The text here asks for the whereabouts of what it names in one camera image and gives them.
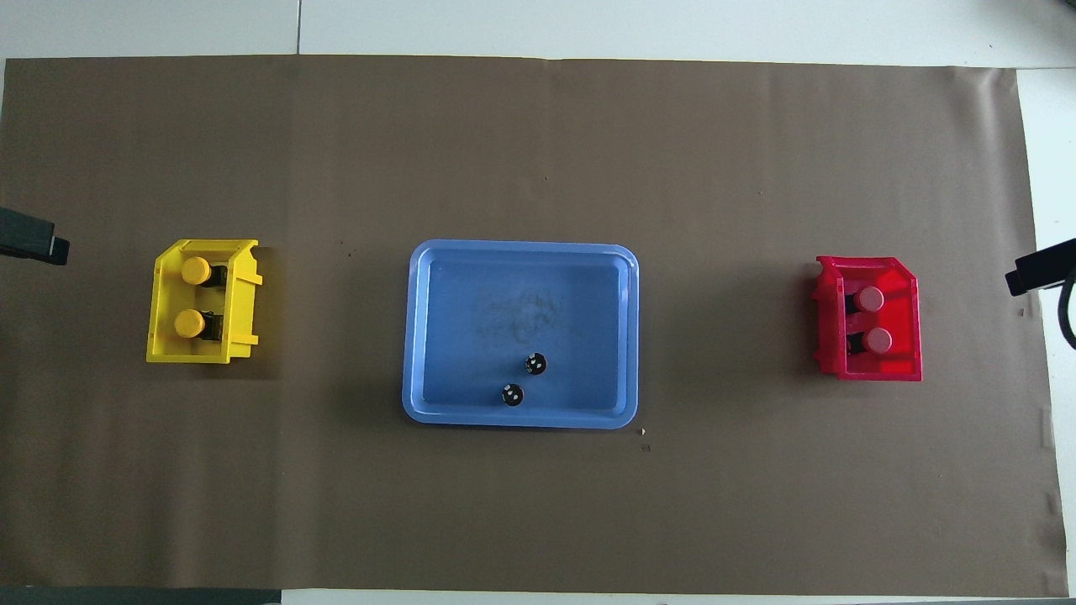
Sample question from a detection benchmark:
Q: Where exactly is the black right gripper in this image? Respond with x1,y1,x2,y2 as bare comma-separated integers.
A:
1006,239,1076,297

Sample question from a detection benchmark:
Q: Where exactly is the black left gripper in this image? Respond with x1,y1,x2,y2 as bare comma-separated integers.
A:
0,208,71,266

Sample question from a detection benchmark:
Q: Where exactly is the yellow push button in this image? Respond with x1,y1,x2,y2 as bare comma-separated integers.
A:
173,308,224,341
181,256,229,289

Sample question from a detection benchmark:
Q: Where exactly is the blue plastic tray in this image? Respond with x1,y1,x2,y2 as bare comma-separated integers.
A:
402,239,640,430

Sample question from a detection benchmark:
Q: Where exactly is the red plastic bin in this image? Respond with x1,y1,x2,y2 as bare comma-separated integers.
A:
812,255,924,383

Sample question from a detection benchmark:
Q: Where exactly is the yellow plastic bin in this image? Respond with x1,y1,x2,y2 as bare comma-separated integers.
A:
145,239,264,365

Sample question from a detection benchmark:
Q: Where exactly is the brown paper mat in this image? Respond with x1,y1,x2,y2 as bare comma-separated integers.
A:
0,55,1068,597

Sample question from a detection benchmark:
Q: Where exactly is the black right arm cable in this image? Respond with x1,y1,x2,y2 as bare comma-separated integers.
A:
1058,273,1076,350

